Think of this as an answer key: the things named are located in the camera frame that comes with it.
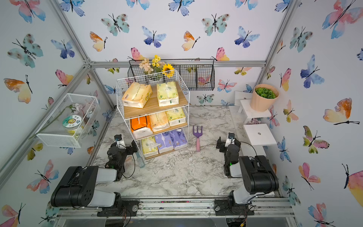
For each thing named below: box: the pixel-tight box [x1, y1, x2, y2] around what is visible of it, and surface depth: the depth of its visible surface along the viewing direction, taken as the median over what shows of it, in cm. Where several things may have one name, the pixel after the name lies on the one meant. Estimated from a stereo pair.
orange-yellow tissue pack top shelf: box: [121, 82, 153, 109], surface depth 65 cm
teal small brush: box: [135, 151, 146, 168], surface depth 91 cm
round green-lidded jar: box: [62, 114, 83, 137], surface depth 67 cm
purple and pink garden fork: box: [192, 125, 203, 153], surface depth 103 cm
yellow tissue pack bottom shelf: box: [141, 135, 159, 158], surface depth 92 cm
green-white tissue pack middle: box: [165, 107, 187, 127], surface depth 77 cm
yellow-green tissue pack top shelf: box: [156, 81, 180, 107], surface depth 65 cm
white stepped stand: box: [234, 91, 278, 146], surface depth 88 cm
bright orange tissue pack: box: [130, 115, 154, 140], surface depth 71 cm
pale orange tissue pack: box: [149, 111, 171, 133], surface depth 76 cm
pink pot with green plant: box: [250, 84, 280, 112], surface depth 82 cm
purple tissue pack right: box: [168, 128, 188, 151], surface depth 96 cm
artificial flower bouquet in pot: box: [138, 54, 176, 84], surface depth 83 cm
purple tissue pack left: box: [154, 131, 174, 154], surface depth 93 cm
